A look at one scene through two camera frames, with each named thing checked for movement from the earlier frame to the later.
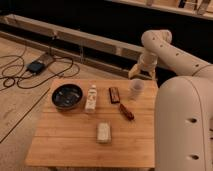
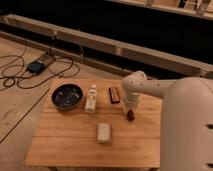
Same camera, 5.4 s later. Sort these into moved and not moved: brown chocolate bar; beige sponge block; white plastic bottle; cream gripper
Moved: cream gripper
Not moved: beige sponge block; white plastic bottle; brown chocolate bar
